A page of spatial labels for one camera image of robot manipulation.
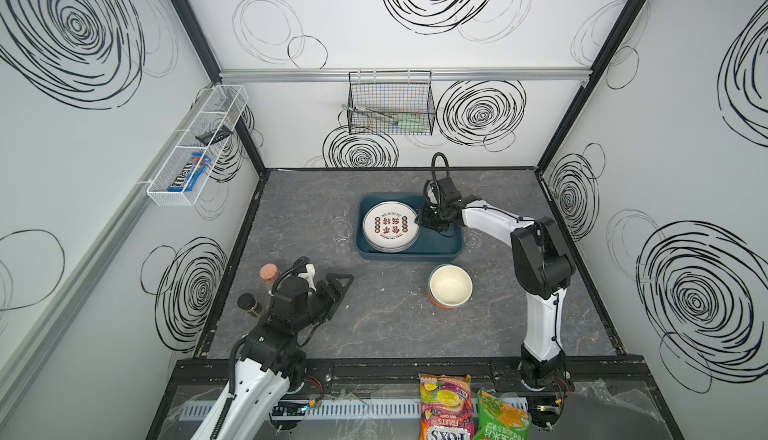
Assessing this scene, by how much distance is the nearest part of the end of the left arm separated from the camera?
59cm

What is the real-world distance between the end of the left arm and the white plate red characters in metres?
Result: 0.29

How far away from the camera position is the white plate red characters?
0.96m
